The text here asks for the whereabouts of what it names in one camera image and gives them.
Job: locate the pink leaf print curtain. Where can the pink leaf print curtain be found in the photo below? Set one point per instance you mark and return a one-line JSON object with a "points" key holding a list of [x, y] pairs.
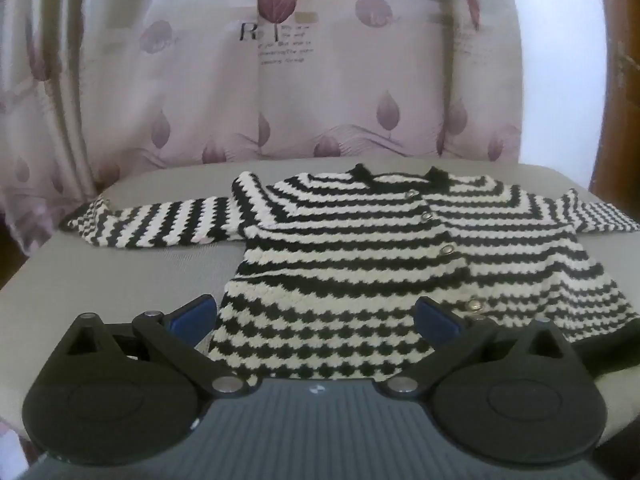
{"points": [[96, 91]]}

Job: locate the brown wooden door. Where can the brown wooden door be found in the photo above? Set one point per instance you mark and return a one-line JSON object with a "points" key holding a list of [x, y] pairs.
{"points": [[616, 174]]}

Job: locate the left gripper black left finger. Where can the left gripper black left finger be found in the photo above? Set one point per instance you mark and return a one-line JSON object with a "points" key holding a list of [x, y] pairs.
{"points": [[115, 394]]}

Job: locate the black white striped knit sweater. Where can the black white striped knit sweater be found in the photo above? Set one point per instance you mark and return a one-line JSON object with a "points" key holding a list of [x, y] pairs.
{"points": [[334, 263]]}

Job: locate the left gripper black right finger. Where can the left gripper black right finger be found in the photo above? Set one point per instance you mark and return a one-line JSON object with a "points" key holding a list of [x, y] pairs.
{"points": [[509, 396]]}

